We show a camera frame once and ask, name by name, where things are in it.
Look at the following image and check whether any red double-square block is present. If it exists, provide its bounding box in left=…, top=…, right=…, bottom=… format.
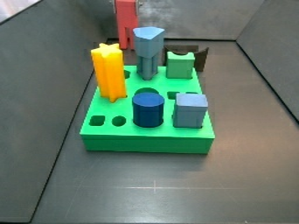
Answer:
left=117, top=0, right=138, bottom=49

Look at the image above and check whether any blue square block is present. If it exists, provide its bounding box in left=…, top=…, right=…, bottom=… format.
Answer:
left=173, top=94, right=209, bottom=129

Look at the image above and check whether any green shape sorter board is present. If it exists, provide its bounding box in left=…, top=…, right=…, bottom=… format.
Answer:
left=79, top=66, right=215, bottom=154

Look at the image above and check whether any dark blue cylinder block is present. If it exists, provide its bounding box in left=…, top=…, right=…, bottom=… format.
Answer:
left=133, top=92, right=165, bottom=128

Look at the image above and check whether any green arch block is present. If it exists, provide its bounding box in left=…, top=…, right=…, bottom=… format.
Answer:
left=166, top=52, right=195, bottom=79

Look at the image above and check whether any yellow star block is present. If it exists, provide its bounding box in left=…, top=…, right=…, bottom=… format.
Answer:
left=91, top=43, right=127, bottom=102

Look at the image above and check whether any light blue pentagon block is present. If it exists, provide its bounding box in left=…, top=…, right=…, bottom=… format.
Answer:
left=134, top=26, right=165, bottom=81

